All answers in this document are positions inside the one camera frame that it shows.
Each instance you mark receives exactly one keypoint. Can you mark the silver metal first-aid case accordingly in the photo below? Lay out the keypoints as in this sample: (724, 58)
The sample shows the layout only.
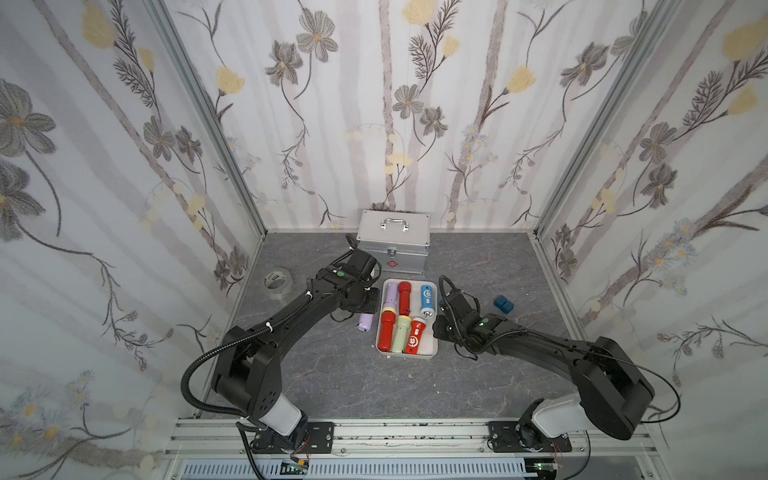
(399, 241)

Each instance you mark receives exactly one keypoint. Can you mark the short red flashlight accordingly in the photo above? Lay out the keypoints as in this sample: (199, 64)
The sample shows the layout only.
(404, 296)

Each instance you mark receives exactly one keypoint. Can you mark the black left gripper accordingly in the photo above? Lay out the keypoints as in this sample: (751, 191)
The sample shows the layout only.
(365, 298)

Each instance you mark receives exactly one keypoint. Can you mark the white plastic tray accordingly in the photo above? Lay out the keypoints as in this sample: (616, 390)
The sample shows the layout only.
(429, 344)

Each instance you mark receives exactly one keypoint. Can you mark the clear packing tape roll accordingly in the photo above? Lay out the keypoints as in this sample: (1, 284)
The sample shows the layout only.
(278, 283)

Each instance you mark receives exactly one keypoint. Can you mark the blue flashlight white head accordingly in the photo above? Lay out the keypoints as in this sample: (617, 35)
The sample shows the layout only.
(427, 309)

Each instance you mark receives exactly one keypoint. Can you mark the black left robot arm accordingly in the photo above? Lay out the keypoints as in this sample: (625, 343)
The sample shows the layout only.
(248, 371)

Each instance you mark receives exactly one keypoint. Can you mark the purple flashlight yellow rim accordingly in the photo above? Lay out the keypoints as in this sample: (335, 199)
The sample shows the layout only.
(365, 322)

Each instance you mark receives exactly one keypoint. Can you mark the red flashlight white head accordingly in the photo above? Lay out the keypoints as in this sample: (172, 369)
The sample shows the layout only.
(414, 341)

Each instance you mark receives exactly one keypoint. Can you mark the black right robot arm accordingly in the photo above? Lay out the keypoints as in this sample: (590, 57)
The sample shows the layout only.
(612, 395)

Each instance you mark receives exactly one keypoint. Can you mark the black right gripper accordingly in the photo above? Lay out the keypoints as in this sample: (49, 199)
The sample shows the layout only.
(445, 327)

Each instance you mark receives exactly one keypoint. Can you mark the small blue block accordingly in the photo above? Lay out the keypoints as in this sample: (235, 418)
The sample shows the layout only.
(503, 304)

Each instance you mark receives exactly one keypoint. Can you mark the aluminium frame rail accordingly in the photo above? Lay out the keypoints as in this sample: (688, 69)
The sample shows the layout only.
(406, 426)

